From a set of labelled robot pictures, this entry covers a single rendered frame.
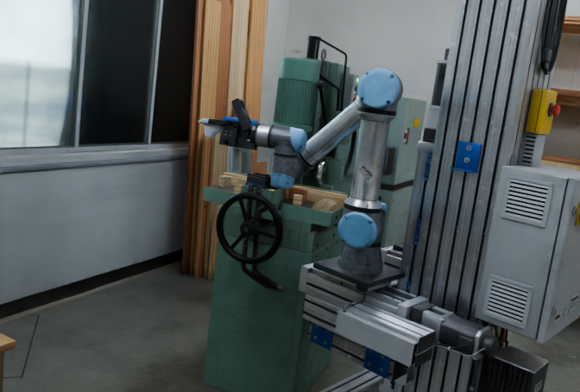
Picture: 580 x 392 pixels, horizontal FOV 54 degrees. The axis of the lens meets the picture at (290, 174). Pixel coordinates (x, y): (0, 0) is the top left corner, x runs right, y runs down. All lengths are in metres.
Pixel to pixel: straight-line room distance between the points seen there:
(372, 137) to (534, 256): 0.56
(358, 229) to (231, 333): 1.11
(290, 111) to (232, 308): 0.90
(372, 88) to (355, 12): 3.35
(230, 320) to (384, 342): 1.07
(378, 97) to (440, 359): 0.88
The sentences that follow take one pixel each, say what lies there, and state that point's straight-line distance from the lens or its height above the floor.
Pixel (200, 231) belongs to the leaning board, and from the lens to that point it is 3.99.
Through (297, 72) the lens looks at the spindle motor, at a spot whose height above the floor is 1.44.
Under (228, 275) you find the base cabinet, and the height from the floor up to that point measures 0.53.
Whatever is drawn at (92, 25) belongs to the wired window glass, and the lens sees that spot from 3.53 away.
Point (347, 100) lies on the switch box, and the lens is 2.73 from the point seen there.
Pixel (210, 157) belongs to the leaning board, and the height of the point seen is 0.85.
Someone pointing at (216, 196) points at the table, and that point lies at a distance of 2.53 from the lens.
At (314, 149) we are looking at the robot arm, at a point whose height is 1.19.
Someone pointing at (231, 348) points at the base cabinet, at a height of 0.21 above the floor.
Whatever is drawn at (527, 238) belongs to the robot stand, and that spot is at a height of 1.04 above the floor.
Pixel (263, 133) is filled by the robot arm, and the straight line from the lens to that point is 1.78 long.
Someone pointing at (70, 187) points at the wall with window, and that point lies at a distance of 3.44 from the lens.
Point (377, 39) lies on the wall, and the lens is 4.89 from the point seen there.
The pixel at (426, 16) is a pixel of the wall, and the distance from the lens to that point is 4.80.
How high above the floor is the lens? 1.37
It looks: 8 degrees down
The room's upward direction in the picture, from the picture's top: 7 degrees clockwise
